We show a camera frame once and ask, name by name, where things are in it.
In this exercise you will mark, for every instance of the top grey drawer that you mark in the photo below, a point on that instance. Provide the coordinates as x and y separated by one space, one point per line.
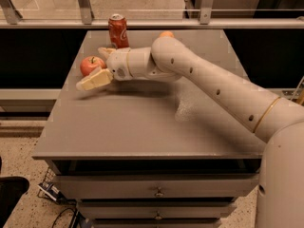
156 186

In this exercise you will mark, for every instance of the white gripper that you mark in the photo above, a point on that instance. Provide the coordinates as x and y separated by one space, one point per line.
117 64

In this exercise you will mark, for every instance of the yellow frame stand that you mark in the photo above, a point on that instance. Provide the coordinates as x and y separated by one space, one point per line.
298 94

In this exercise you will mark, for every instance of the grey drawer cabinet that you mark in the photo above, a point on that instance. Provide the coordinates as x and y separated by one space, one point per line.
145 127

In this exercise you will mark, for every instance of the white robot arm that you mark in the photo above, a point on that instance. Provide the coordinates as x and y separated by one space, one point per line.
273 119

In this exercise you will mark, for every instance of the metal glass railing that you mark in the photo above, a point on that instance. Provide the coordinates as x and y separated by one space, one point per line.
153 14

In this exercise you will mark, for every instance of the middle grey drawer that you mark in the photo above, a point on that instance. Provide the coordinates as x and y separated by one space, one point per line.
156 210

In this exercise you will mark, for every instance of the orange fruit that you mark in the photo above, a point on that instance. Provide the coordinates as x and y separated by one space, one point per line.
167 34

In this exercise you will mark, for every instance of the red apple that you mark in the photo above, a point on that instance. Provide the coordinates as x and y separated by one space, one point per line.
90 63

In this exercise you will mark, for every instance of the grey drawer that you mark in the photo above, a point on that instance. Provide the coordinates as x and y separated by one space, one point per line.
156 210
156 186

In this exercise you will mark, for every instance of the wire basket with items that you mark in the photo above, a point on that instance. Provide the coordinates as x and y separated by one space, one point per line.
48 190

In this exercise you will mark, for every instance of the black chair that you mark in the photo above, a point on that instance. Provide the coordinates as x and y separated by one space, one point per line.
11 190

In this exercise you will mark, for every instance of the red soda can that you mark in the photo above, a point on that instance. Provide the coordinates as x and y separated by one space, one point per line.
117 31

